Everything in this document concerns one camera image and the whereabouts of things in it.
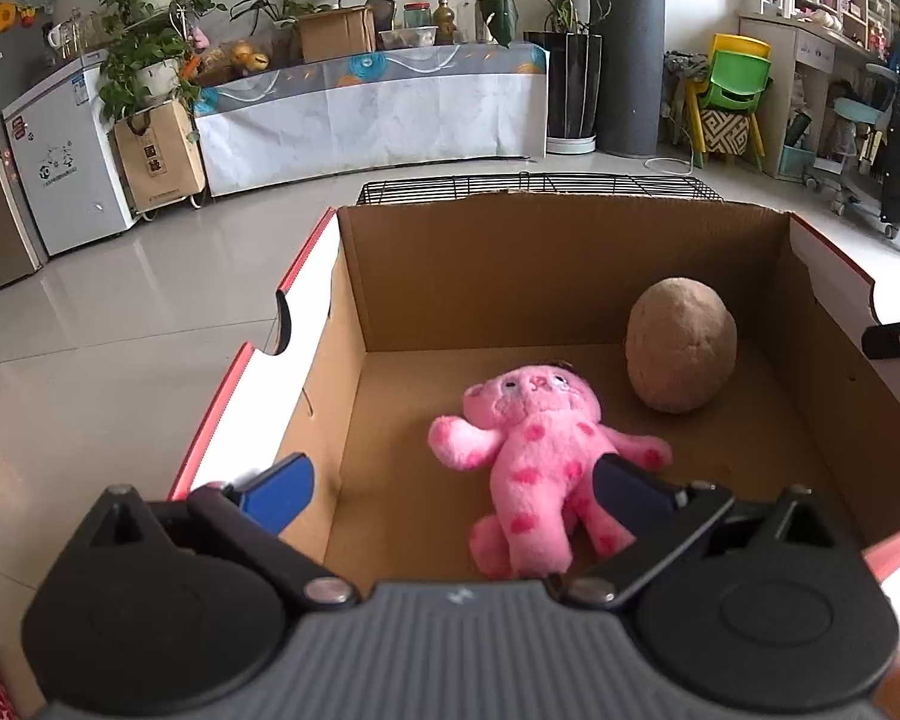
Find clear food container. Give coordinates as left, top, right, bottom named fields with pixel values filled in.
left=379, top=26, right=440, bottom=50

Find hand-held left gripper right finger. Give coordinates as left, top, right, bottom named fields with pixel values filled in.
left=564, top=454, right=841, bottom=610

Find white desk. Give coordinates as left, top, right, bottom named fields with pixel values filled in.
left=739, top=13, right=871, bottom=181

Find light blue office chair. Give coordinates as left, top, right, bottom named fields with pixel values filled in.
left=806, top=64, right=900, bottom=215

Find white chest freezer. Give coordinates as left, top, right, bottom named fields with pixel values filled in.
left=1, top=49, right=140, bottom=256

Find brown paper bag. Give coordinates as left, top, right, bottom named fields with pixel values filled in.
left=112, top=101, right=207, bottom=215

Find tall black planter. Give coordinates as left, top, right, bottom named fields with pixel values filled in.
left=525, top=30, right=602, bottom=155

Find dark broad-leaf plant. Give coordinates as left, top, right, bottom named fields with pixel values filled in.
left=476, top=0, right=524, bottom=50

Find teal storage box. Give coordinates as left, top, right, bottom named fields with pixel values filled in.
left=778, top=144, right=818, bottom=181

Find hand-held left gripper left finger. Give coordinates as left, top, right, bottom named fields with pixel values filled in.
left=82, top=454, right=359, bottom=608

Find plain brown cardboard box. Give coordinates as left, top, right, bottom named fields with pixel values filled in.
left=296, top=5, right=377, bottom=63

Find red cardboard box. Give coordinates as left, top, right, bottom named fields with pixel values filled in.
left=169, top=191, right=900, bottom=601

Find green plastic chair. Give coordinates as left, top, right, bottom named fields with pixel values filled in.
left=697, top=51, right=772, bottom=115

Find dark round pillar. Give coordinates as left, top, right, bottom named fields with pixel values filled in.
left=589, top=0, right=666, bottom=160

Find grey hanging clothes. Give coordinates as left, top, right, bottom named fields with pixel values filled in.
left=664, top=51, right=710, bottom=145

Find yellow toy fruits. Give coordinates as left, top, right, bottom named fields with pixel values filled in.
left=221, top=41, right=272, bottom=77

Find patterned stool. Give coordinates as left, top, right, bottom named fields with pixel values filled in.
left=699, top=109, right=755, bottom=158

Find black wire cage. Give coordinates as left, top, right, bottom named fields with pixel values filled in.
left=356, top=172, right=725, bottom=205

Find pink spotted plush toy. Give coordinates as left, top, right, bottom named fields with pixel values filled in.
left=429, top=364, right=674, bottom=580

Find tan round plush toy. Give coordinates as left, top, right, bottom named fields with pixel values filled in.
left=626, top=277, right=739, bottom=415

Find yellow plastic chair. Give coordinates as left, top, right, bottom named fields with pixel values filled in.
left=684, top=32, right=773, bottom=170

